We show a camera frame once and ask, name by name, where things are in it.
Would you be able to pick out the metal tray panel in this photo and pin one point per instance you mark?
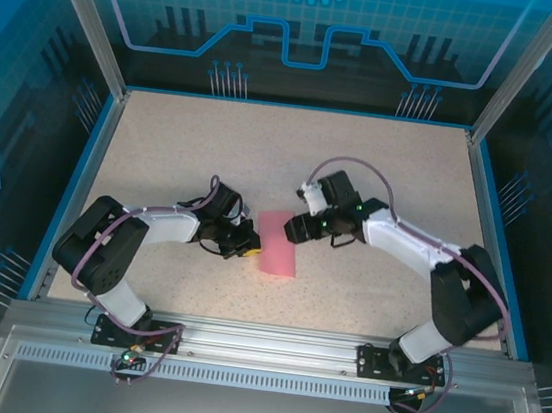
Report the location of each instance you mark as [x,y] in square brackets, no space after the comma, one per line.
[230,412]

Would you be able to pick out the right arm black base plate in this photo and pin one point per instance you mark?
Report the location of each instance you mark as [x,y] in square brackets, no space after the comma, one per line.
[367,364]

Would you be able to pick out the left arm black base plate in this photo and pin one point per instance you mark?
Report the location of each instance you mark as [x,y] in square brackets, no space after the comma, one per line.
[104,336]

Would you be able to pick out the aluminium side rail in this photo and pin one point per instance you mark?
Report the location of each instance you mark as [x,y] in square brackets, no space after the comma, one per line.
[490,202]
[82,183]

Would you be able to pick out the aluminium frame post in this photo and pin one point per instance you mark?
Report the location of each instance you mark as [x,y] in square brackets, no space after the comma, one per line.
[96,28]
[515,69]

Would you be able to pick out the aluminium mounting rail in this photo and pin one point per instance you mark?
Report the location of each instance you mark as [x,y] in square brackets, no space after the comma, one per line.
[264,341]

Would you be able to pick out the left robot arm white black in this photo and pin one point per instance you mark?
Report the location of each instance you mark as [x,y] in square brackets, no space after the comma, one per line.
[172,229]

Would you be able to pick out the pink cloth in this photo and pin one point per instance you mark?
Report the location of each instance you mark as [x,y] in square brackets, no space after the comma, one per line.
[278,252]

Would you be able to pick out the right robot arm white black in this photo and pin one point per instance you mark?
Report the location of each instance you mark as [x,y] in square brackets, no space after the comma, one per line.
[402,242]

